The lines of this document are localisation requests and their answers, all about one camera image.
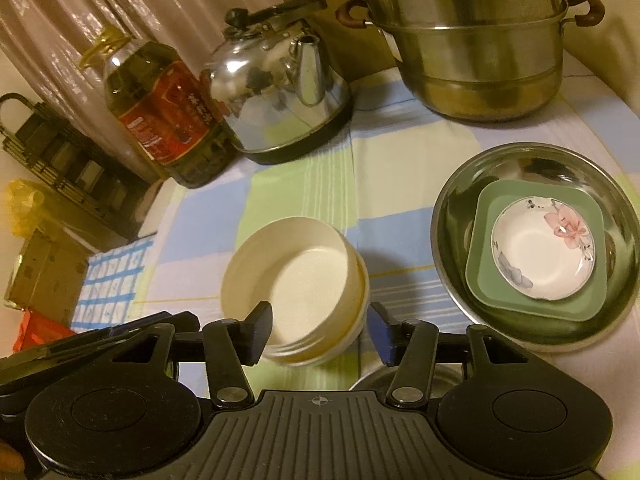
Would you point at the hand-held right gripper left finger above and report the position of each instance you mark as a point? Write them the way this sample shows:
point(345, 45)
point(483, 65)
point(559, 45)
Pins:
point(257, 332)

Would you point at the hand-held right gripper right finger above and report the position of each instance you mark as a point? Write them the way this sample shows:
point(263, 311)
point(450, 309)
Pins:
point(382, 332)

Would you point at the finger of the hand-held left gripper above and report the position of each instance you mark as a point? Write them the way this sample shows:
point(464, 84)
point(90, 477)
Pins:
point(100, 345)

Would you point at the steel bowl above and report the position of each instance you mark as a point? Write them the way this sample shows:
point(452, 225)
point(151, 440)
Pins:
point(367, 382)

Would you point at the cream ridged round bowl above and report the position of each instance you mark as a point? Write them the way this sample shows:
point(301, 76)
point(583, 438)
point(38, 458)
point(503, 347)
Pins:
point(305, 275)

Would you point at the green square plate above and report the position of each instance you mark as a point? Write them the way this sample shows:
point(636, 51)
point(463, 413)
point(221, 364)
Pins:
point(487, 290)

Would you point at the small floral dish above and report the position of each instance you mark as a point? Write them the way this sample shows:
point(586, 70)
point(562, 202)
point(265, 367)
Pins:
point(530, 255)

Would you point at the large steel basin plate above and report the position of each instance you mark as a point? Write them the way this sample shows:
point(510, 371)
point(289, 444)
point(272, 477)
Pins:
point(535, 170)

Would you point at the person's left hand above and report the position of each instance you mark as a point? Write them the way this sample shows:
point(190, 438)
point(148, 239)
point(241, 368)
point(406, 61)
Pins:
point(10, 459)

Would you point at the red crate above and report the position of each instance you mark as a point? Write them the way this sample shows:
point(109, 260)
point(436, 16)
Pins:
point(40, 330)

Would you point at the blue patterned towel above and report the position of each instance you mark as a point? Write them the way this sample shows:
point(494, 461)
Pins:
point(115, 280)

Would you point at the cardboard box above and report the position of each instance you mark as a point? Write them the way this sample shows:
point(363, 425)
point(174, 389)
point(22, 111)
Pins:
point(45, 270)

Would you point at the checked tablecloth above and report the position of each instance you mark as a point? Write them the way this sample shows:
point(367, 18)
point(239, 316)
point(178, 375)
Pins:
point(300, 190)

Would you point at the yellow plastic bag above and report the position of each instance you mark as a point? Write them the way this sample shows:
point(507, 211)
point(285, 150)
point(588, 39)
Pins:
point(25, 205)

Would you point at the black folding rack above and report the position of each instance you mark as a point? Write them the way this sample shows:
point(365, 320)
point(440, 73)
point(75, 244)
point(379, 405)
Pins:
point(70, 170)

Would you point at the cooking oil bottle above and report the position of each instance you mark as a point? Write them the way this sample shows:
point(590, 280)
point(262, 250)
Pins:
point(160, 115)

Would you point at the stainless steel kettle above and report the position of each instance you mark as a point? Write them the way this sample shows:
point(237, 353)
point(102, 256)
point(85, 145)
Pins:
point(270, 95)

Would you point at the stainless steel steamer pot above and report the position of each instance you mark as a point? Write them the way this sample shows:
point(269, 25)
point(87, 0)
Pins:
point(475, 55)

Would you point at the beige curtain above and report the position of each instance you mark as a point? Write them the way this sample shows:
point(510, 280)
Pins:
point(100, 0)

